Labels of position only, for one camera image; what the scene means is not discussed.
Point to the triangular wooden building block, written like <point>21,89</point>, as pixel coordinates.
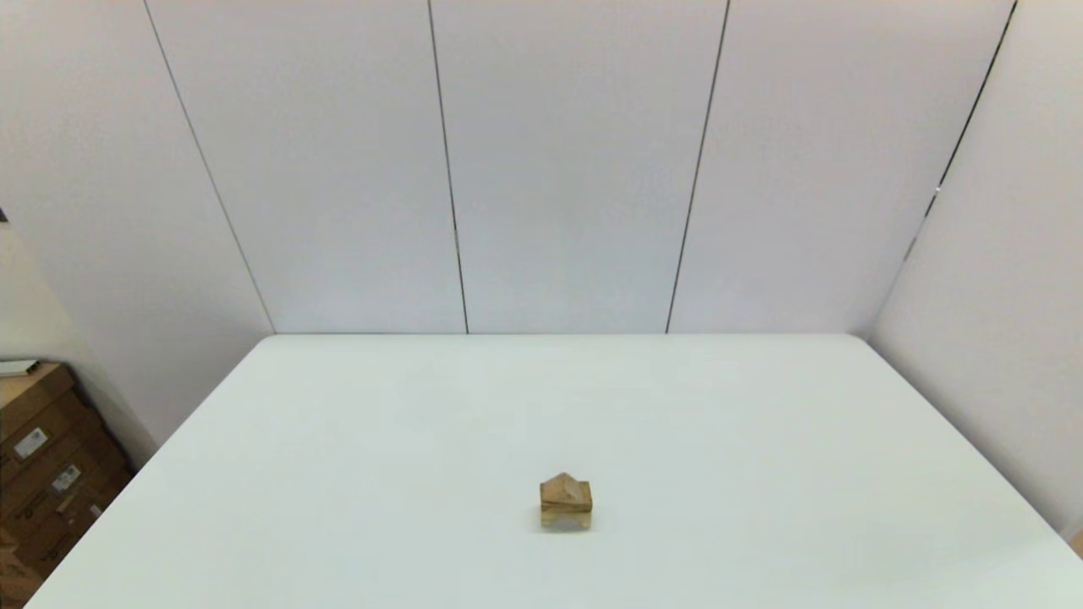
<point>565,489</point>

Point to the flat white object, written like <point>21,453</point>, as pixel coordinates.
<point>17,368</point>

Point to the rectangular wooden building block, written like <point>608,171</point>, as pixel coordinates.
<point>566,507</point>

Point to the brown cardboard box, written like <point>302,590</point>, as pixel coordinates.
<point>59,486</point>
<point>34,406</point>
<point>51,545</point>

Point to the arched wooden building block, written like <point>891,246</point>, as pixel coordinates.
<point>566,521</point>

